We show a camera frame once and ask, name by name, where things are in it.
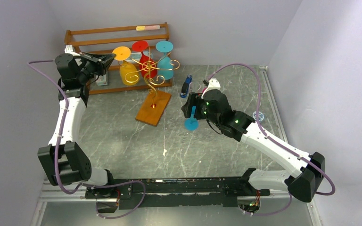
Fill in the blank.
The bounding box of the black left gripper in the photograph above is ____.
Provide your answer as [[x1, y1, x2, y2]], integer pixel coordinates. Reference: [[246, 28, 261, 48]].
[[80, 52, 118, 84]]

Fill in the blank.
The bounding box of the clear wine glass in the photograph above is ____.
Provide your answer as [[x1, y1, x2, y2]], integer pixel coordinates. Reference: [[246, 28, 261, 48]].
[[189, 81, 201, 93]]

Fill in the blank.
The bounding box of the yellow wine glass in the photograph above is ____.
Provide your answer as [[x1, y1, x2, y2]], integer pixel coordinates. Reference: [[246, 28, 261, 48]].
[[112, 46, 140, 86]]

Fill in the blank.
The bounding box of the blue wine glass front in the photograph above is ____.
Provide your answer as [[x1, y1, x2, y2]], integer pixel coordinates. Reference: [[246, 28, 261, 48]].
[[184, 106, 198, 131]]

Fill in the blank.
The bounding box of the blue wine glass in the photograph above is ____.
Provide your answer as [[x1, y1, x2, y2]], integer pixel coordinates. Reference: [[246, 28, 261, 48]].
[[156, 40, 174, 80], [184, 106, 198, 131]]

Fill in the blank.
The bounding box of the gold wire glass rack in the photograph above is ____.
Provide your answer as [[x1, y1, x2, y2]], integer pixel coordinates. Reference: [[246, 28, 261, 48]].
[[133, 48, 173, 127]]

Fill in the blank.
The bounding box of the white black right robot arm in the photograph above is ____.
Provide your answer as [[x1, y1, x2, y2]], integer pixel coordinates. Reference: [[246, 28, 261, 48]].
[[181, 89, 325, 202]]

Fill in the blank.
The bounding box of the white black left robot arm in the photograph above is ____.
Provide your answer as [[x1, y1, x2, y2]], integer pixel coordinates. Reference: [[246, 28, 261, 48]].
[[38, 53, 116, 198]]

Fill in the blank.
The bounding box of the wooden shelf rack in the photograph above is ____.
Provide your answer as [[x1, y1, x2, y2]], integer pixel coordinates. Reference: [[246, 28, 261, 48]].
[[64, 23, 170, 95]]

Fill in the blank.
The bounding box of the red wine glass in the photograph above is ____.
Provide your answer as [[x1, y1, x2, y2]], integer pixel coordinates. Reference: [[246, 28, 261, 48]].
[[132, 40, 157, 79]]

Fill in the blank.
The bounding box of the blue wine glass rear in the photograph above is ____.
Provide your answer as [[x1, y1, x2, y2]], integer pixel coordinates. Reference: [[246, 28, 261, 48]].
[[156, 40, 174, 80]]

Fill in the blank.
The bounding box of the small printed box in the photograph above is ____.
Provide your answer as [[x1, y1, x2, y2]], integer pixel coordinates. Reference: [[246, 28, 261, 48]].
[[96, 73, 108, 86]]

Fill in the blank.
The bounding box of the toothbrush package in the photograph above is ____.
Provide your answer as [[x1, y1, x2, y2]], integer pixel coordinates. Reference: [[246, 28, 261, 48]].
[[130, 51, 153, 61]]

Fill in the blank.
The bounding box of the blue stapler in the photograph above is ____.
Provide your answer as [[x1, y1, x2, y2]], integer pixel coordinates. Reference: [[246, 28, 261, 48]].
[[180, 74, 192, 98]]

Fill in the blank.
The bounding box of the yellow pink eraser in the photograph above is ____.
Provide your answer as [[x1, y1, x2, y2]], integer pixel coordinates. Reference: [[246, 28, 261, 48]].
[[136, 25, 161, 31]]

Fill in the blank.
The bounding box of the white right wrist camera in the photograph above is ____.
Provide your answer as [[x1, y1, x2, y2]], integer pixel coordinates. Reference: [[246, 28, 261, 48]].
[[204, 78, 221, 94]]

